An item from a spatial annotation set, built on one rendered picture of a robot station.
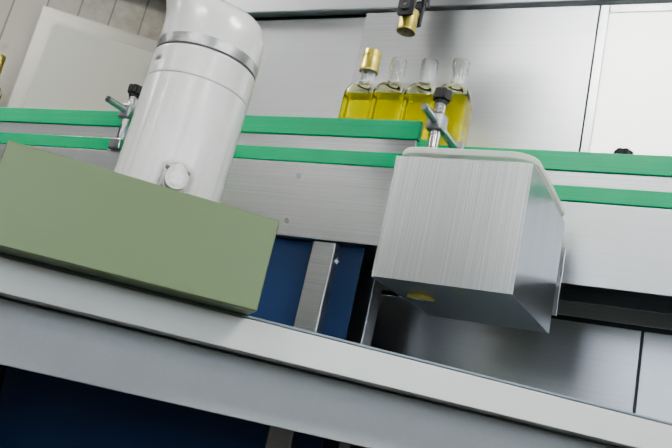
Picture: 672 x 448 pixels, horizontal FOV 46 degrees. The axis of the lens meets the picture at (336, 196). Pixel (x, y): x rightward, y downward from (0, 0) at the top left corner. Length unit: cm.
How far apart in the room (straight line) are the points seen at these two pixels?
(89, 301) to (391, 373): 30
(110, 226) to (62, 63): 308
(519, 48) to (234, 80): 77
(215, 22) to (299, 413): 43
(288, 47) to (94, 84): 207
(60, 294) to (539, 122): 94
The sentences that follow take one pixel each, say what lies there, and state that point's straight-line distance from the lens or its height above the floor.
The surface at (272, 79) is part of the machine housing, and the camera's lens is 177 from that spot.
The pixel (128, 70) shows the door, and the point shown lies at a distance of 379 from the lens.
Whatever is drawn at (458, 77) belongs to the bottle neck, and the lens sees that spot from 140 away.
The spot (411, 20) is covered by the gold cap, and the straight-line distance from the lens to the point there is 149.
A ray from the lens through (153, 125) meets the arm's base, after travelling 87.
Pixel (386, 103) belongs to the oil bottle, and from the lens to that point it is 140.
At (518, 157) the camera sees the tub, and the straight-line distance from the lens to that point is 94.
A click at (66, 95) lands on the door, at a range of 375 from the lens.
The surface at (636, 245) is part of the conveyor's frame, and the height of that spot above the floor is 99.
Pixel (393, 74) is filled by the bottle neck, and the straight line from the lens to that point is 144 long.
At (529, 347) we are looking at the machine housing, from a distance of 138.
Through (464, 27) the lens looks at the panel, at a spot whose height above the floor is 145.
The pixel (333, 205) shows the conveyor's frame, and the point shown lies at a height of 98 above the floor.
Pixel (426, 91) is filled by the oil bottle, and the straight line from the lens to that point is 139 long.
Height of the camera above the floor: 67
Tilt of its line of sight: 16 degrees up
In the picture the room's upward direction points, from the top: 13 degrees clockwise
